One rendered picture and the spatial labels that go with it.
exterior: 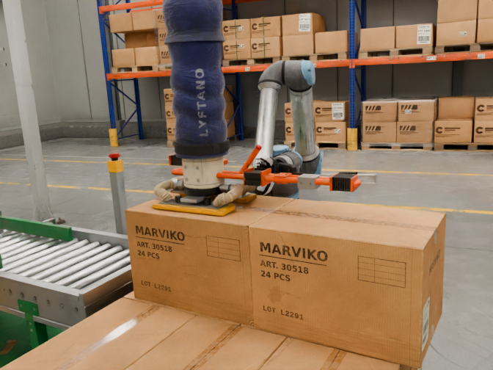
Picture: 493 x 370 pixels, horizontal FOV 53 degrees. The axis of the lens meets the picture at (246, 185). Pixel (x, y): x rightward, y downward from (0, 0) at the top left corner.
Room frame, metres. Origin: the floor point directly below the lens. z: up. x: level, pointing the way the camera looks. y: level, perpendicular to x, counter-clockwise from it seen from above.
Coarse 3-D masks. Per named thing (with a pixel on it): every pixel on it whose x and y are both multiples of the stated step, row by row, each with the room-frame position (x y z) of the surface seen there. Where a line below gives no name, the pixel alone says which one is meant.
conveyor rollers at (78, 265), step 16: (0, 240) 2.89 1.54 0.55; (16, 240) 2.89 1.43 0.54; (32, 240) 2.88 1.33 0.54; (48, 240) 2.87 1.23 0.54; (16, 256) 2.59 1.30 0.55; (32, 256) 2.57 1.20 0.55; (48, 256) 2.56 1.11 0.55; (64, 256) 2.54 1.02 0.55; (80, 256) 2.53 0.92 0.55; (96, 256) 2.51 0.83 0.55; (112, 256) 2.49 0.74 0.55; (128, 256) 2.48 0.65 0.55; (16, 272) 2.37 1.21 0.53; (32, 272) 2.35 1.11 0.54; (48, 272) 2.33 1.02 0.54; (64, 272) 2.31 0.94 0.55; (80, 272) 2.29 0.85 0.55; (96, 272) 2.28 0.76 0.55; (112, 272) 2.34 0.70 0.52; (80, 288) 2.16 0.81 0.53
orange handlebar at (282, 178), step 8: (224, 160) 2.23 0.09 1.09; (176, 168) 2.08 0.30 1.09; (216, 176) 1.94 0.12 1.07; (224, 176) 1.92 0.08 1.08; (232, 176) 1.90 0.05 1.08; (240, 176) 1.89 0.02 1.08; (264, 176) 1.84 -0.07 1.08; (272, 176) 1.83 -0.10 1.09; (280, 176) 1.80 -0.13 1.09; (288, 176) 1.83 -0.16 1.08; (296, 176) 1.82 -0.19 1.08; (320, 176) 1.78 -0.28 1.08; (320, 184) 1.73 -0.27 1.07; (328, 184) 1.72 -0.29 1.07; (360, 184) 1.69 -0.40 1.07
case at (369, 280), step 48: (288, 240) 1.59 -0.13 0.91; (336, 240) 1.50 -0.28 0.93; (384, 240) 1.45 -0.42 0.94; (432, 240) 1.48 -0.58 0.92; (288, 288) 1.59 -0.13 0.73; (336, 288) 1.50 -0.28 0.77; (384, 288) 1.42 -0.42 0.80; (432, 288) 1.50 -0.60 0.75; (336, 336) 1.50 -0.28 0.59; (384, 336) 1.42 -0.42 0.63; (432, 336) 1.53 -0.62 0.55
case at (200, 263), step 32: (128, 224) 1.97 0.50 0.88; (160, 224) 1.89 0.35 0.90; (192, 224) 1.80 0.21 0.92; (224, 224) 1.73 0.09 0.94; (160, 256) 1.89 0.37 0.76; (192, 256) 1.81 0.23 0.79; (224, 256) 1.73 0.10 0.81; (160, 288) 1.90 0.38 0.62; (192, 288) 1.82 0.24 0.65; (224, 288) 1.74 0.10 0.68
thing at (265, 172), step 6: (252, 168) 1.93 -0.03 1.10; (258, 168) 1.93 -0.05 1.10; (264, 168) 1.92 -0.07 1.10; (270, 168) 1.89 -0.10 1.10; (246, 174) 1.85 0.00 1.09; (252, 174) 1.84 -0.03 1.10; (258, 174) 1.83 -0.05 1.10; (264, 174) 1.85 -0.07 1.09; (246, 180) 1.86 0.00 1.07; (252, 180) 1.85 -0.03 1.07; (258, 180) 1.84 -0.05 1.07
